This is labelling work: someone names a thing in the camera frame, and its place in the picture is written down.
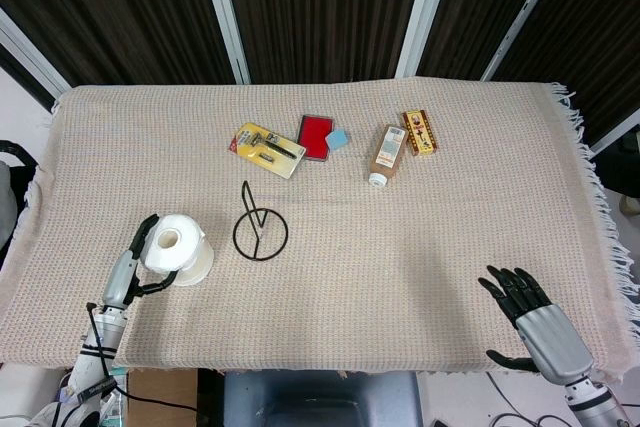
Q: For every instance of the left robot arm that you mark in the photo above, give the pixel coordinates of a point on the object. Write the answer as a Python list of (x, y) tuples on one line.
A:
[(90, 362)]

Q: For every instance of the dark blue grey chair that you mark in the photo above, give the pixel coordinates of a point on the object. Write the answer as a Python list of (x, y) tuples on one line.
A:
[(320, 397)]

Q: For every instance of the razor in yellow blister pack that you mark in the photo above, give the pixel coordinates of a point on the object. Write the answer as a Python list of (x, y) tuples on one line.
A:
[(267, 149)]

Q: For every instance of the cardboard box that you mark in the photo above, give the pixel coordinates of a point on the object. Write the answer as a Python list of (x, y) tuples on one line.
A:
[(160, 397)]

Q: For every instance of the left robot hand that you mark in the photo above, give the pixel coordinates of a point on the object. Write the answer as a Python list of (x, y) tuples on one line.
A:
[(116, 283)]

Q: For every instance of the black chair with grey cushion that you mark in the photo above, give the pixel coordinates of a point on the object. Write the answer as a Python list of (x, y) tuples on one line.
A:
[(7, 187)]

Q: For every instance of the yellow and red small box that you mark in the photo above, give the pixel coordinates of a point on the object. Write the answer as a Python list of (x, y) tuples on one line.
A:
[(420, 133)]

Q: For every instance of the light blue eraser block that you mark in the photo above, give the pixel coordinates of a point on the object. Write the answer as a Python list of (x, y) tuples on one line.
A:
[(337, 139)]

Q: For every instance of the red ink pad case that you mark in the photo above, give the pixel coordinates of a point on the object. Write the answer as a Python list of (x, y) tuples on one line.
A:
[(314, 138)]

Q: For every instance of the brown bottle with white cap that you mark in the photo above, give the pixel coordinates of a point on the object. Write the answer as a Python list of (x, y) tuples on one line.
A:
[(387, 154)]

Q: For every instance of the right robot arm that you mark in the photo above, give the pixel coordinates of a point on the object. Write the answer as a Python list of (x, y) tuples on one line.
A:
[(597, 399)]

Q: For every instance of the beige woven tablecloth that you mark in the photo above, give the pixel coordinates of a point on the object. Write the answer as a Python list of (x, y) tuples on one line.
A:
[(350, 267)]

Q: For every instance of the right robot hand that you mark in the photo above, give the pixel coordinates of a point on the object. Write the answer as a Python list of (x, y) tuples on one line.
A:
[(550, 337)]

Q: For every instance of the white paper roll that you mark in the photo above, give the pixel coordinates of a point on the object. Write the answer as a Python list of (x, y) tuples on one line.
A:
[(176, 250)]

